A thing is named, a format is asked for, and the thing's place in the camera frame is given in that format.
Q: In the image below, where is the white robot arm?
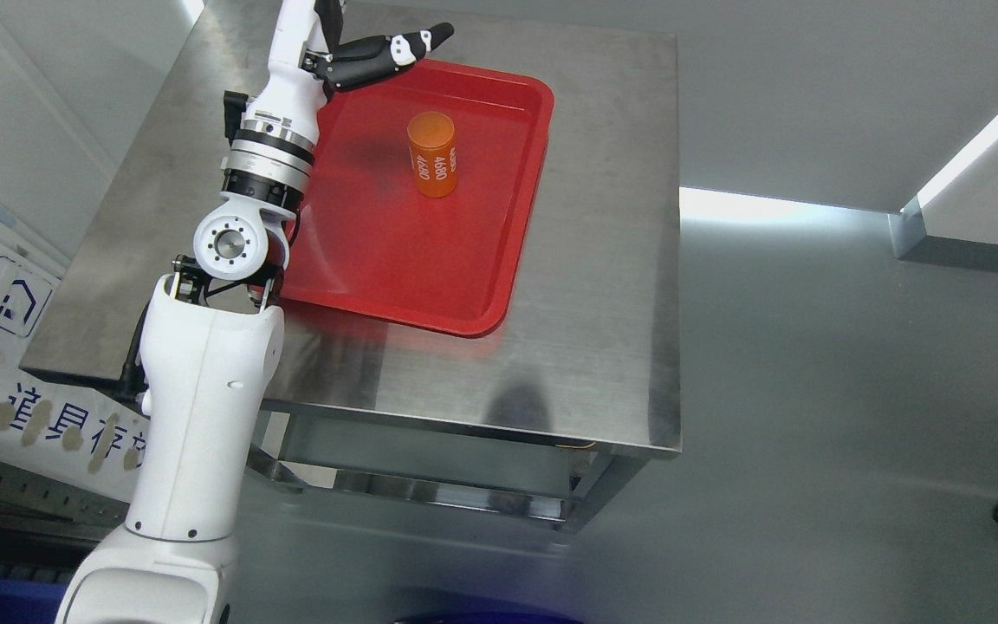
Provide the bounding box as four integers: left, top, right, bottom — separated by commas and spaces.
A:
55, 1, 455, 623

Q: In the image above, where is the white printed sign board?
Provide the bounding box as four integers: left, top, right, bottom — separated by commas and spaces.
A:
0, 205, 149, 502

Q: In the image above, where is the orange cylindrical capacitor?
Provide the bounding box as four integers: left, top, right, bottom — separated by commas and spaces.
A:
405, 111, 458, 198

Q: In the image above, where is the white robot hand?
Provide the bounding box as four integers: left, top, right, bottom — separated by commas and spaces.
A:
244, 1, 455, 127

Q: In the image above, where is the red plastic tray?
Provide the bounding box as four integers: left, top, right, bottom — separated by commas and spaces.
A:
282, 60, 554, 337

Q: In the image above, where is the stainless steel desk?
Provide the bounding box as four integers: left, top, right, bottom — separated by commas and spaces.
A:
19, 0, 684, 531

